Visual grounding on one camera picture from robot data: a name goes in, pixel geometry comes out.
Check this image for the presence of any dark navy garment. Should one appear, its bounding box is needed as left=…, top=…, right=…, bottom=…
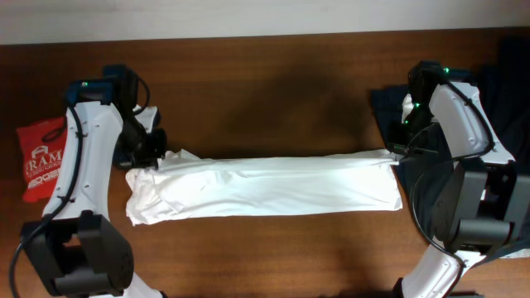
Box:
left=369, top=85, right=453, bottom=238

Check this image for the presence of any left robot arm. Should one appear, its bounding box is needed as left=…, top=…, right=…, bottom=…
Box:
left=8, top=65, right=167, bottom=297

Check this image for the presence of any black garment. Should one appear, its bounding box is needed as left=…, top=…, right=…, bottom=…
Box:
left=476, top=36, right=529, bottom=167

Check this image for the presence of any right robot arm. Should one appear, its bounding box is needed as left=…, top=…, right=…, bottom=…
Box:
left=387, top=61, right=529, bottom=297

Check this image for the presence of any folded red t-shirt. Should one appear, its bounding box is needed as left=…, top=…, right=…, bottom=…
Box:
left=16, top=117, right=66, bottom=203

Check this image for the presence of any white t-shirt with graphic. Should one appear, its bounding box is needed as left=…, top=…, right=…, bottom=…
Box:
left=126, top=149, right=402, bottom=225

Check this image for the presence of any right black cable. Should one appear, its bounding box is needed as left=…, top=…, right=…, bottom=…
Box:
left=388, top=68, right=498, bottom=298

